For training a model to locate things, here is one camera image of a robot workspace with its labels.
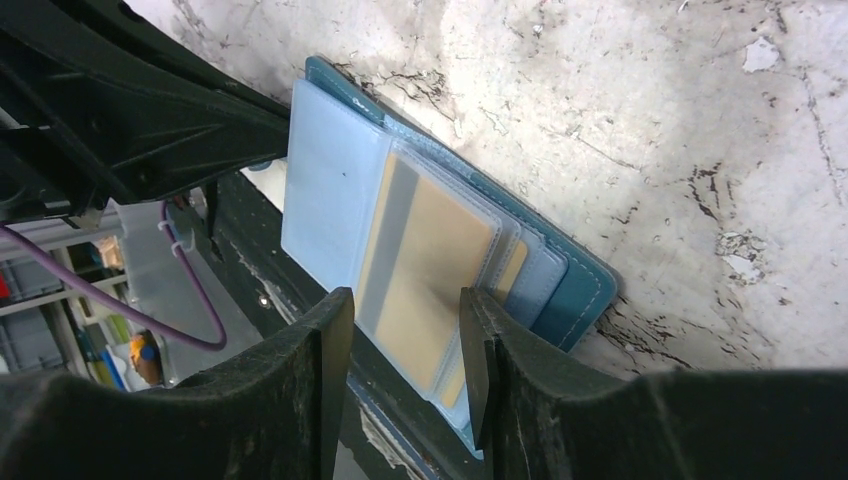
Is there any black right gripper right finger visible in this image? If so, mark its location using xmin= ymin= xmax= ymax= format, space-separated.
xmin=459 ymin=288 xmax=847 ymax=479

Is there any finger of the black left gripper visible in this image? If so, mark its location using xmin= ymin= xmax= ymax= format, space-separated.
xmin=1 ymin=32 xmax=290 ymax=207
xmin=0 ymin=0 xmax=293 ymax=121

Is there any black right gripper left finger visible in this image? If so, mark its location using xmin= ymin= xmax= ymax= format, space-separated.
xmin=1 ymin=287 xmax=354 ymax=479

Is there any gold card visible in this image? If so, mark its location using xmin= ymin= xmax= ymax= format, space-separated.
xmin=356 ymin=150 xmax=501 ymax=395
xmin=440 ymin=240 xmax=528 ymax=408

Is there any blue leather card holder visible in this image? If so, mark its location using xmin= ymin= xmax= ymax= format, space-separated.
xmin=281 ymin=56 xmax=618 ymax=448

